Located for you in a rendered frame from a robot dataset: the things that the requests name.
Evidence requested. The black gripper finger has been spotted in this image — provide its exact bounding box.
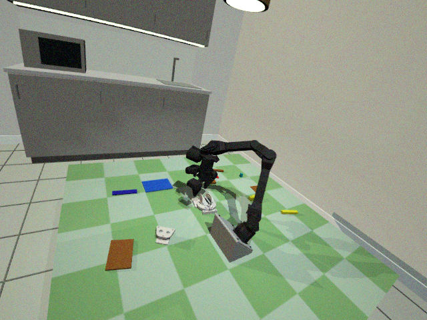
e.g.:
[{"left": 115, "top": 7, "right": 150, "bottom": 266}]
[
  {"left": 192, "top": 189, "right": 201, "bottom": 197},
  {"left": 203, "top": 178, "right": 214, "bottom": 189}
]

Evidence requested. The blue flat rectangular plate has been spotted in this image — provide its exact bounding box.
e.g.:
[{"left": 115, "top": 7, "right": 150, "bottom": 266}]
[{"left": 142, "top": 179, "right": 173, "bottom": 193}]

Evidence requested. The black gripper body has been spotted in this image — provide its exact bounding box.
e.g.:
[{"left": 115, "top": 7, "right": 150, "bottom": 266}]
[{"left": 187, "top": 166, "right": 218, "bottom": 191}]

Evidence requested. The brown flat rectangular plate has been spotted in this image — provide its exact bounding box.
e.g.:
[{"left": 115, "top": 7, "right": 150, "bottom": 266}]
[{"left": 105, "top": 239, "right": 133, "bottom": 271}]

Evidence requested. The dark blue flat bar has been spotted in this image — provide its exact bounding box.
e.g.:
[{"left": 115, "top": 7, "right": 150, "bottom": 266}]
[{"left": 112, "top": 189, "right": 137, "bottom": 195}]

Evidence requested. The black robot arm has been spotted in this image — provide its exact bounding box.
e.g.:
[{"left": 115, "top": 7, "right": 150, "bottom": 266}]
[{"left": 185, "top": 140, "right": 276, "bottom": 244}]

